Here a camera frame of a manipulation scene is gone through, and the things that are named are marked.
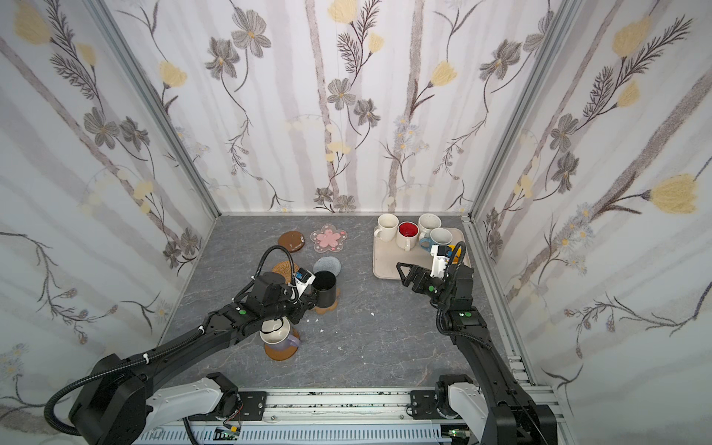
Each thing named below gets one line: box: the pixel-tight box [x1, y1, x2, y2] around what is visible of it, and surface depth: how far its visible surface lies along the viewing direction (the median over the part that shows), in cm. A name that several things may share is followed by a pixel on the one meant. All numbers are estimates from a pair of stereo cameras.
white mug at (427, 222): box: [418, 213, 443, 241], surface depth 110 cm
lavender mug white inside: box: [258, 316, 301, 351], surface depth 78 cm
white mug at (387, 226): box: [373, 213, 400, 242], surface depth 107 cm
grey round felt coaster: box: [313, 255, 342, 277], surface depth 106 cm
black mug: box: [312, 270, 337, 309], surface depth 88 cm
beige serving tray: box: [372, 228, 472, 280], surface depth 106 cm
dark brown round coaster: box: [278, 229, 306, 254], surface depth 113 cm
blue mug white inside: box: [419, 228, 454, 254], surface depth 104 cm
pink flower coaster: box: [309, 223, 348, 254], surface depth 114 cm
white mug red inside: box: [395, 220, 420, 253], surface depth 107 cm
